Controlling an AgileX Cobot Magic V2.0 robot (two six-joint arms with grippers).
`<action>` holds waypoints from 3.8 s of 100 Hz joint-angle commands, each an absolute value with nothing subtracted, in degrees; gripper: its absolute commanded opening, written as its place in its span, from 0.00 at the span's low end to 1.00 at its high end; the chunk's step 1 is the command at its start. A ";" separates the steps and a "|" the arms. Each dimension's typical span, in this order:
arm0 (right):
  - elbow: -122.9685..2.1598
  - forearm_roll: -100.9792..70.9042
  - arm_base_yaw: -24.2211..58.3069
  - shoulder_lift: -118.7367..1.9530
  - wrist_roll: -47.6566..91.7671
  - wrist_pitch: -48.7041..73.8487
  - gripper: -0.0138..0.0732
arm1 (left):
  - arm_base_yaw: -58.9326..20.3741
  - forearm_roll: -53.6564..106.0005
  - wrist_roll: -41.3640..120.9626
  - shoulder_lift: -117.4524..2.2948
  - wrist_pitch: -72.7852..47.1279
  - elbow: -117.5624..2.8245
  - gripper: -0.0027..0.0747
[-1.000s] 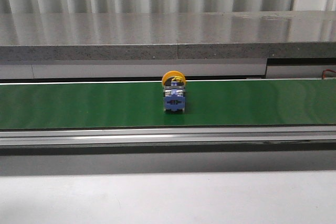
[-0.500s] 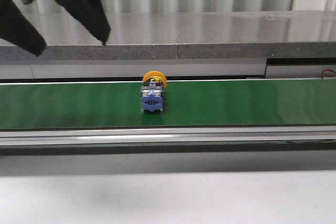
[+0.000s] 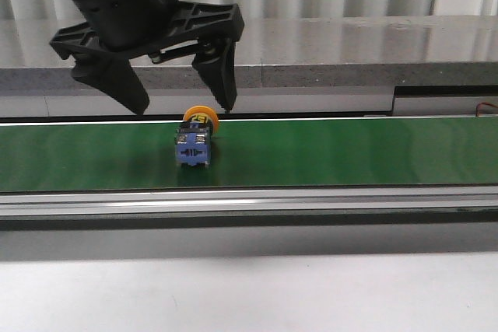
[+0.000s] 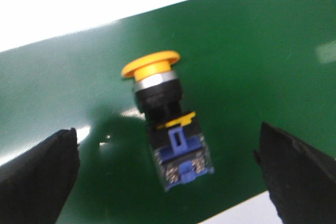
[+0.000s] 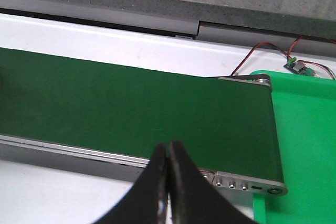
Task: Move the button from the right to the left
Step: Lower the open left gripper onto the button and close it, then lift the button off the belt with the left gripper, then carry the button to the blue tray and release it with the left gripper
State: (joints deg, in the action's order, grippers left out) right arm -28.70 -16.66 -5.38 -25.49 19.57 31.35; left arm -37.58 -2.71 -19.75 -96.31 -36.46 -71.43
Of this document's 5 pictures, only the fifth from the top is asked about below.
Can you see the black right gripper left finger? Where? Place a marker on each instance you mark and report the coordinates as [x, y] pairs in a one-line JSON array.
[[146, 201]]

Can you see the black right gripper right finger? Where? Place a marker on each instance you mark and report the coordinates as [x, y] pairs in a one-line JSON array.
[[193, 198]]

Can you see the small green circuit board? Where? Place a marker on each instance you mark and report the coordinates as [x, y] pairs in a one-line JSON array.
[[299, 67]]

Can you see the green plastic tray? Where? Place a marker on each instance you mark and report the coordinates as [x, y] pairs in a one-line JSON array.
[[305, 118]]

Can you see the green conveyor belt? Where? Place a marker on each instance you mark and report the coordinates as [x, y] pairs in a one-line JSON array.
[[225, 125]]

